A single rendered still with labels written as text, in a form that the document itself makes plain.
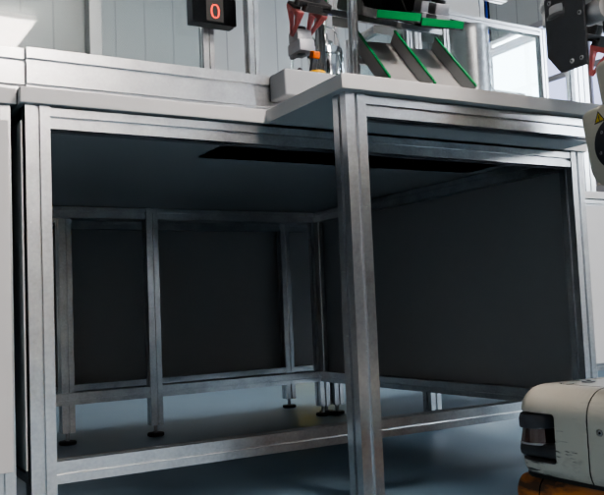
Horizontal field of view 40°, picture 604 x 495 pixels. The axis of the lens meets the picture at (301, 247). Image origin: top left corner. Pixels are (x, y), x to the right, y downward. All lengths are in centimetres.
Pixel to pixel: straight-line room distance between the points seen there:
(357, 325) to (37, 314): 58
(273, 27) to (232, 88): 438
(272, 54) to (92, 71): 446
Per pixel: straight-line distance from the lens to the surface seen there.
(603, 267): 356
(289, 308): 371
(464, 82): 238
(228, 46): 600
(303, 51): 215
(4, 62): 171
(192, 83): 181
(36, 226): 157
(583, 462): 150
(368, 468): 153
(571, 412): 150
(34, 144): 160
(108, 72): 175
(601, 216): 358
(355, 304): 149
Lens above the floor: 43
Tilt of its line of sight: 4 degrees up
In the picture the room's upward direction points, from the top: 2 degrees counter-clockwise
